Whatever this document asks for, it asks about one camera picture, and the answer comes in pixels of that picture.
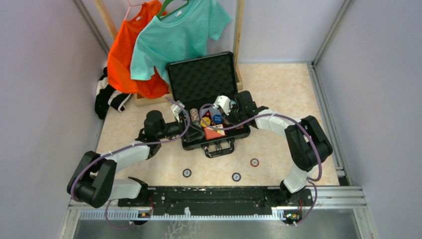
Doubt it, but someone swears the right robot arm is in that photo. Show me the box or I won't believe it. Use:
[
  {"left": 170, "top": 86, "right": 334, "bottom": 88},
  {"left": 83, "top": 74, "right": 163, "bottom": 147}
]
[{"left": 214, "top": 91, "right": 333, "bottom": 205}]

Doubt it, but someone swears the blue round button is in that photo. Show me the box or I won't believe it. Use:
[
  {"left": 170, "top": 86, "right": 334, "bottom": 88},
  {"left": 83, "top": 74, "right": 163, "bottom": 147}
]
[{"left": 212, "top": 114, "right": 223, "bottom": 124}]

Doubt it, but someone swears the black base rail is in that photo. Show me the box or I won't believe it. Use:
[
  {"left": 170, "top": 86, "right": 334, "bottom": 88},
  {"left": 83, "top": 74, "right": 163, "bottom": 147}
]
[{"left": 118, "top": 186, "right": 313, "bottom": 216}]

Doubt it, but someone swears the red playing card box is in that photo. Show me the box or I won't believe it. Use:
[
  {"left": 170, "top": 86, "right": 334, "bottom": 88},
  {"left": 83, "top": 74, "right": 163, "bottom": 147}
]
[{"left": 204, "top": 124, "right": 226, "bottom": 140}]

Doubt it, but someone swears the red black triangle marker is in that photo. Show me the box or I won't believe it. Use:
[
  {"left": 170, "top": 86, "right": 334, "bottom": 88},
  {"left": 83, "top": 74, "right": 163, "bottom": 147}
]
[{"left": 202, "top": 110, "right": 212, "bottom": 119}]

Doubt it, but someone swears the purple chip on table right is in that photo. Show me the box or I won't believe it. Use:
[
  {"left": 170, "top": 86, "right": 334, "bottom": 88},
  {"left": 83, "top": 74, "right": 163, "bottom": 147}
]
[{"left": 231, "top": 172, "right": 241, "bottom": 182}]

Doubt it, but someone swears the orange t-shirt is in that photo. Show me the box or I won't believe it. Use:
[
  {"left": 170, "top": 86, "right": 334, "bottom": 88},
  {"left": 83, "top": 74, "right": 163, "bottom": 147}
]
[{"left": 107, "top": 0, "right": 169, "bottom": 99}]

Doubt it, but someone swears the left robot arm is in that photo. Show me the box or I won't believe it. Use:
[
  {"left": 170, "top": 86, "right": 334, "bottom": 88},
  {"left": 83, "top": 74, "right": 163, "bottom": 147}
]
[{"left": 67, "top": 110, "right": 205, "bottom": 208}]

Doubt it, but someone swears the black poker set case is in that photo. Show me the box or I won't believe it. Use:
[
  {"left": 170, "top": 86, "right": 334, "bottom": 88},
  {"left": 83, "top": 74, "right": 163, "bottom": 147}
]
[{"left": 166, "top": 51, "right": 250, "bottom": 158}]

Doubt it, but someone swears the teal t-shirt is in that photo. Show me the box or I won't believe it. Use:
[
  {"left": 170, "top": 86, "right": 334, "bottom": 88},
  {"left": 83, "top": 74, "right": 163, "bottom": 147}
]
[{"left": 130, "top": 0, "right": 232, "bottom": 83}]

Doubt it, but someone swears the red white chip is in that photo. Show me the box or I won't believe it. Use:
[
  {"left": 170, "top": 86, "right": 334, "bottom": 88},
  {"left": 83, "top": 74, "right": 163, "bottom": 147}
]
[{"left": 250, "top": 158, "right": 260, "bottom": 167}]

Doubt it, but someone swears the purple chip on table left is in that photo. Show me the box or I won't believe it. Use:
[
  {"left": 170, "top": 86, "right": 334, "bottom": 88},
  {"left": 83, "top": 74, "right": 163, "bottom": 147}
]
[{"left": 183, "top": 168, "right": 192, "bottom": 178}]

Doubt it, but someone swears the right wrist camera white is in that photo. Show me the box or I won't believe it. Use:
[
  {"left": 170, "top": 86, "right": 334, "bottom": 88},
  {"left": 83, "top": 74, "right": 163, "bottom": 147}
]
[{"left": 213, "top": 96, "right": 231, "bottom": 116}]

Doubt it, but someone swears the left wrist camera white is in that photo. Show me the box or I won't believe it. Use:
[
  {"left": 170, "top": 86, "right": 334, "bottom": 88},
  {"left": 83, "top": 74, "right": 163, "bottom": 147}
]
[{"left": 171, "top": 100, "right": 186, "bottom": 122}]

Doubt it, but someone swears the yellow round button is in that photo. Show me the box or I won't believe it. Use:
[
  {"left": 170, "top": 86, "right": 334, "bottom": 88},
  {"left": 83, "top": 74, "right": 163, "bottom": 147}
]
[{"left": 200, "top": 117, "right": 211, "bottom": 128}]

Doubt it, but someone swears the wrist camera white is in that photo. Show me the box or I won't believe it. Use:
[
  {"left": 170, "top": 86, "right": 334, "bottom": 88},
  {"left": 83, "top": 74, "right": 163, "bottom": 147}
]
[
  {"left": 171, "top": 100, "right": 186, "bottom": 122},
  {"left": 213, "top": 96, "right": 231, "bottom": 116}
]

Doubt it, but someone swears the black white striped garment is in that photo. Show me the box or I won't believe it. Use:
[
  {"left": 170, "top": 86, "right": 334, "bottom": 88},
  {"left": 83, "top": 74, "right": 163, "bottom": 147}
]
[{"left": 95, "top": 61, "right": 132, "bottom": 120}]

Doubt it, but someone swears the wooden clothes rack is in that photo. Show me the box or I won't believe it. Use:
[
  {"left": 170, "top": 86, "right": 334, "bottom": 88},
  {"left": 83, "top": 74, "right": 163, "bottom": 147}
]
[{"left": 93, "top": 0, "right": 244, "bottom": 107}]

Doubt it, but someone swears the tan blue chip row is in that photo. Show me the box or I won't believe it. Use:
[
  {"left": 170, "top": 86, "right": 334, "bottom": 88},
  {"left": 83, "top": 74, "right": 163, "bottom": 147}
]
[{"left": 190, "top": 108, "right": 201, "bottom": 122}]

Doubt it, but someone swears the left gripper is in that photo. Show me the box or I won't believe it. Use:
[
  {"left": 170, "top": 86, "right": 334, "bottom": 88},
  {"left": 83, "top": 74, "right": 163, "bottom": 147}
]
[{"left": 157, "top": 111, "right": 206, "bottom": 142}]

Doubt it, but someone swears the purple chip on table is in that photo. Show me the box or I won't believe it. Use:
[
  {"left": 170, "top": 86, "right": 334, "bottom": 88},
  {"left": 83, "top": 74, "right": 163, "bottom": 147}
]
[
  {"left": 231, "top": 172, "right": 241, "bottom": 182},
  {"left": 183, "top": 168, "right": 192, "bottom": 178}
]

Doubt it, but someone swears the blue backed card deck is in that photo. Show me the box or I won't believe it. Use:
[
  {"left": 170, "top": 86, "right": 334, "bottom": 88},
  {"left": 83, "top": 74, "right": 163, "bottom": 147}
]
[{"left": 200, "top": 107, "right": 215, "bottom": 117}]

